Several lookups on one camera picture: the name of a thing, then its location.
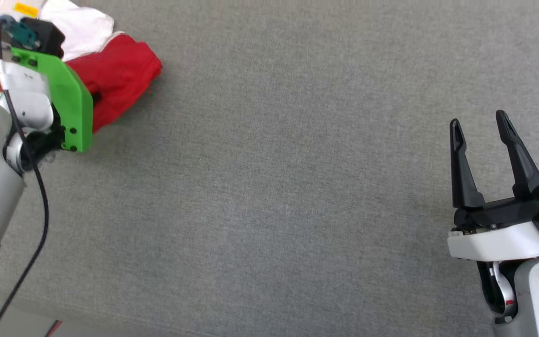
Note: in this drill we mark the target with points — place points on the white package yellow label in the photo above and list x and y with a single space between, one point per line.
12 8

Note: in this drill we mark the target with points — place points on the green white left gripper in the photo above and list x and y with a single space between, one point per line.
73 107

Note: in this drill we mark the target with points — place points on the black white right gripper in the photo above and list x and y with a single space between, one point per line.
494 243

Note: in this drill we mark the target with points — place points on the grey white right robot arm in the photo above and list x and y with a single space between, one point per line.
536 299

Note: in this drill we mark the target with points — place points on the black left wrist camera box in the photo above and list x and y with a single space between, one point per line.
45 35

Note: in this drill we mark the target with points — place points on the red and white shirt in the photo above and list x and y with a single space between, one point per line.
120 75

